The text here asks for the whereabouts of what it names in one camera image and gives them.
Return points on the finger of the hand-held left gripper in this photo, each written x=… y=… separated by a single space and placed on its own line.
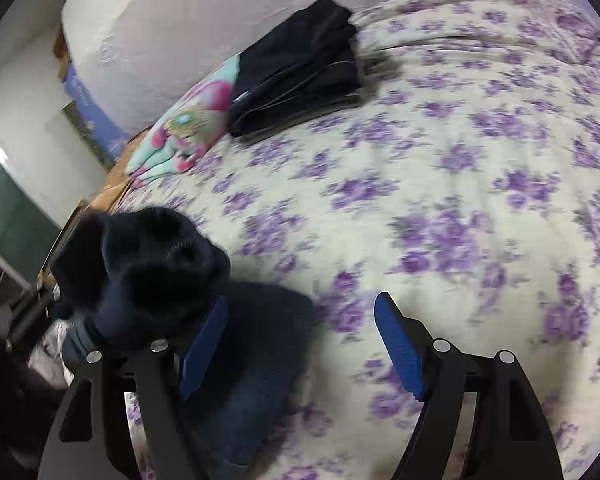
x=30 y=317

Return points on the purple floral bed sheet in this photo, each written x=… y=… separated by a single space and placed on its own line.
x=455 y=210

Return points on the folded dark navy pants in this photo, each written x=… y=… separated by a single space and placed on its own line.
x=290 y=70

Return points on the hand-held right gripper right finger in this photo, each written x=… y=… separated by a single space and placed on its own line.
x=399 y=350

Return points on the white lace bedding cover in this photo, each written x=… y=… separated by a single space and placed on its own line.
x=205 y=10

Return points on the dark green patterned panel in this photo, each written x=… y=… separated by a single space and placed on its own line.
x=80 y=122

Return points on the folded floral blanket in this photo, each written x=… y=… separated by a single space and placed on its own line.
x=190 y=125

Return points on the blue denim jeans pants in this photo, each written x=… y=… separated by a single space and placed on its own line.
x=260 y=340

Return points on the green window with white frame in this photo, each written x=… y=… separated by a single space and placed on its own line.
x=10 y=210

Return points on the folded grey garment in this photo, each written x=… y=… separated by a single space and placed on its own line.
x=325 y=110

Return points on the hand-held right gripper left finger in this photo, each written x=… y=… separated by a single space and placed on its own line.
x=205 y=345

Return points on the pale pink cloth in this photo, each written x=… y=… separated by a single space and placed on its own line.
x=50 y=355

